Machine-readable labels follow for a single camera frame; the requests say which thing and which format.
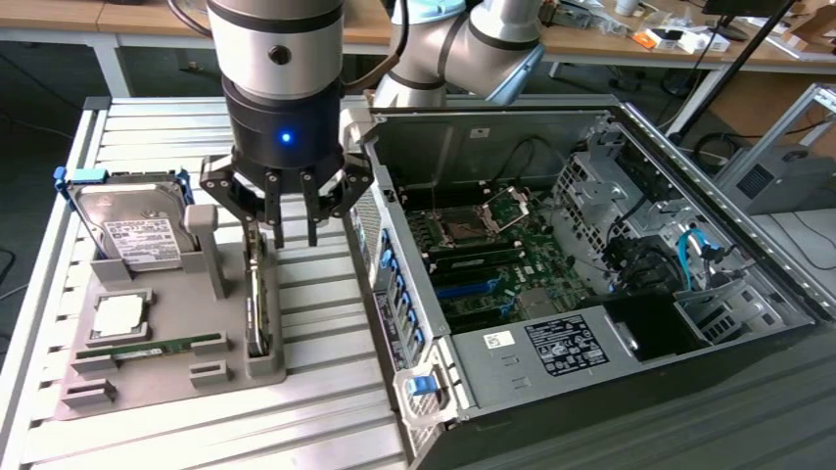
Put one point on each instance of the grey power supply unit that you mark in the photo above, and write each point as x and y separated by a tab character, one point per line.
561	347

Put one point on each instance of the grey computer tower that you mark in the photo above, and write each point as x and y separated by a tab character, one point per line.
784	181

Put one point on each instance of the green RAM stick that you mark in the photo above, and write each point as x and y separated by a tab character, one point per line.
153	348

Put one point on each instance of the black RAM stick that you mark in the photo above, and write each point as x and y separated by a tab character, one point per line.
473	261

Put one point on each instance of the brown cardboard box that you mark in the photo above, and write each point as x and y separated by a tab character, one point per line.
816	24

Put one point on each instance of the CPU socket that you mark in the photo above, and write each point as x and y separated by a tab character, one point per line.
465	227

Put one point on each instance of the black monitor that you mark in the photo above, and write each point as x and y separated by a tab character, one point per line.
744	6

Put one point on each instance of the hard disk blue caddy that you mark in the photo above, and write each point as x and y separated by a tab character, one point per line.
130	220

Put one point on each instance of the black stand pole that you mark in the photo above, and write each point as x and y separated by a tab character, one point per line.
718	83

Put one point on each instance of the green motherboard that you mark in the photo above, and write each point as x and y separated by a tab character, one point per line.
541	264

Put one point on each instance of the open metal PC case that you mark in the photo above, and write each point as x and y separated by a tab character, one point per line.
457	142

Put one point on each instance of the blue case latch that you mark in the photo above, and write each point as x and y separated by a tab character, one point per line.
421	384

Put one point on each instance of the white cup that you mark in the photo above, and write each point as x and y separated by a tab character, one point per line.
628	6

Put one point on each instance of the metal socket cover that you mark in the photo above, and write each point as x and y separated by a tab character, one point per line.
509	205

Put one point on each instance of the silver CPU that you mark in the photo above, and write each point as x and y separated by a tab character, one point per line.
118	315

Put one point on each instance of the orange white box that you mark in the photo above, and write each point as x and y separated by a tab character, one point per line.
653	38

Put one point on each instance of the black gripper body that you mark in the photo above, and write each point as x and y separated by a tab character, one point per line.
280	132

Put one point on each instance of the silver chipset heat sink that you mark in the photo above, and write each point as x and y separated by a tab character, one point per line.
540	302

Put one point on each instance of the green graphics card black fan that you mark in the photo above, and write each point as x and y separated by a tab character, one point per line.
257	294

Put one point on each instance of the grey plastic parts rack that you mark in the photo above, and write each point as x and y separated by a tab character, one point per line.
169	313

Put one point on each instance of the aluminium profile frame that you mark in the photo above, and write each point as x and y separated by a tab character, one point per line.
816	93

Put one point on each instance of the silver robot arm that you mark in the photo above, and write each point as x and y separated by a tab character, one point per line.
274	29

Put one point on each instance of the wooden desk white frame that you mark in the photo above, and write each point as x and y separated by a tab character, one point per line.
816	59
52	19

